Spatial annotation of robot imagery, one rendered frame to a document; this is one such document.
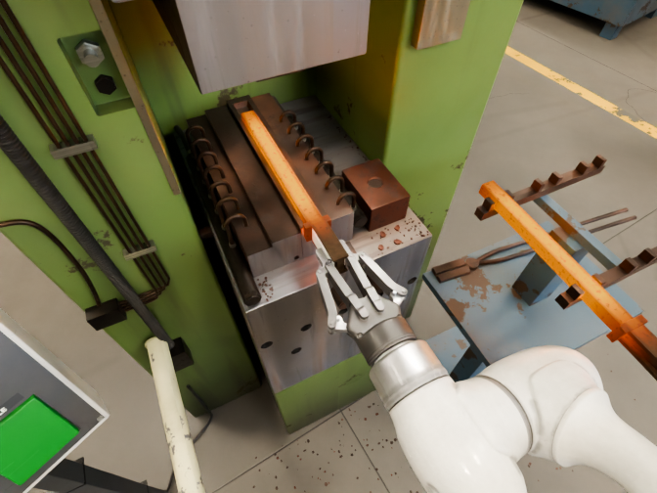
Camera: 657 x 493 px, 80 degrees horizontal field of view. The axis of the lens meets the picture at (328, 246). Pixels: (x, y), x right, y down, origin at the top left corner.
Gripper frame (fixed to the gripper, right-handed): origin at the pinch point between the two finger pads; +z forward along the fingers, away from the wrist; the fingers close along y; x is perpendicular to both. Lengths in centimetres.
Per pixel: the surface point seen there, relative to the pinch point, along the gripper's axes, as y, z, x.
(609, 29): 329, 160, -94
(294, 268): -4.9, 3.8, -8.2
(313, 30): 0.7, 5.3, 31.3
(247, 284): -13.8, 2.2, -5.0
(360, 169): 14.6, 15.5, -1.8
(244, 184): -7.4, 20.5, -0.8
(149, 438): -60, 19, -100
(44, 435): -42.3, -10.8, 0.7
